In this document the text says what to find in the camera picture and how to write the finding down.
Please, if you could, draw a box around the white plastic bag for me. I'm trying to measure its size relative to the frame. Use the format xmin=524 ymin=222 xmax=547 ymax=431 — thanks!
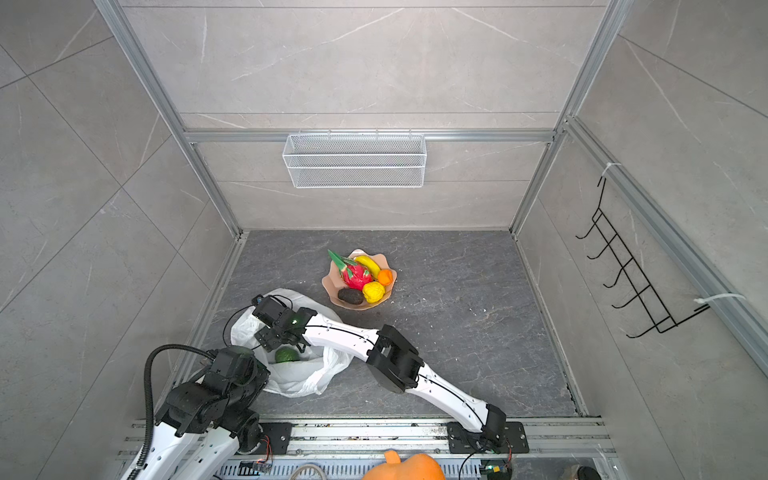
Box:
xmin=226 ymin=306 xmax=354 ymax=398

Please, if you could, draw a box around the pink scalloped bowl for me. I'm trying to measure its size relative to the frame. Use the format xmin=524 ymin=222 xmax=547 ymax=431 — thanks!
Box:
xmin=321 ymin=249 xmax=397 ymax=311

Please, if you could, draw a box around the black wire hook rack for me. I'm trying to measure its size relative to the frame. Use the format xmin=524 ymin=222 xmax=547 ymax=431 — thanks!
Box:
xmin=575 ymin=177 xmax=711 ymax=339

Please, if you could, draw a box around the yellow banana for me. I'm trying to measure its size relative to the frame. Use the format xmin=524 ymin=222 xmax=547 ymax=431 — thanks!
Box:
xmin=354 ymin=255 xmax=381 ymax=281

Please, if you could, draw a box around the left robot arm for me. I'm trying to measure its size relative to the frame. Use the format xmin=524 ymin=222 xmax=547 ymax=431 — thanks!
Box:
xmin=123 ymin=344 xmax=272 ymax=479

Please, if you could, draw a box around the dark brown avocado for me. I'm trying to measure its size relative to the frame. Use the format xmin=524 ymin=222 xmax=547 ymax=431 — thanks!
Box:
xmin=337 ymin=288 xmax=365 ymax=305

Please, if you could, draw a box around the orange fruit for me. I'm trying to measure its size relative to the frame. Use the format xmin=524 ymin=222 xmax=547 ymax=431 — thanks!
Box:
xmin=377 ymin=269 xmax=394 ymax=286

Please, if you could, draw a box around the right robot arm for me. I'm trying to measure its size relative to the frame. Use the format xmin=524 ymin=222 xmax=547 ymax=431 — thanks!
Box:
xmin=238 ymin=295 xmax=507 ymax=452

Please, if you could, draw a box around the yellow lemon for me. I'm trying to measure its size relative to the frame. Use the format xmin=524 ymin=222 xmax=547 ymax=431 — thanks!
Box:
xmin=362 ymin=281 xmax=387 ymax=304

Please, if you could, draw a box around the pink dragon fruit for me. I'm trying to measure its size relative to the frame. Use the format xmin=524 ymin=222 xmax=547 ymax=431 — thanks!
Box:
xmin=328 ymin=250 xmax=374 ymax=291

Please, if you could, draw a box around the green avocado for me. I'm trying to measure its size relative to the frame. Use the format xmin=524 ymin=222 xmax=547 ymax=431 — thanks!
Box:
xmin=275 ymin=346 xmax=301 ymax=364

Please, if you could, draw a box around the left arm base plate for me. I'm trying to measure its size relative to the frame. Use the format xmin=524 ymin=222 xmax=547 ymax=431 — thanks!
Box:
xmin=251 ymin=422 xmax=293 ymax=456

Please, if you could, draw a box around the orange pumpkin toy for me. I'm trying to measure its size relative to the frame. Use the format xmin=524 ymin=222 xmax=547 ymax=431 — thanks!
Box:
xmin=362 ymin=450 xmax=446 ymax=480

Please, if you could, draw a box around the white wire mesh basket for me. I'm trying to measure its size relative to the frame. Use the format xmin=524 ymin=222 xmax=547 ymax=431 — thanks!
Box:
xmin=282 ymin=133 xmax=428 ymax=189

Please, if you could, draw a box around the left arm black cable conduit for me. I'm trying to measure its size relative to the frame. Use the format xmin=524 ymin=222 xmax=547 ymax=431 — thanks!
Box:
xmin=122 ymin=343 xmax=217 ymax=480

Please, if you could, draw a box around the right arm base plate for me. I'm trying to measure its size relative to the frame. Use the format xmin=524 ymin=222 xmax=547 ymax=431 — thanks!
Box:
xmin=446 ymin=422 xmax=530 ymax=454

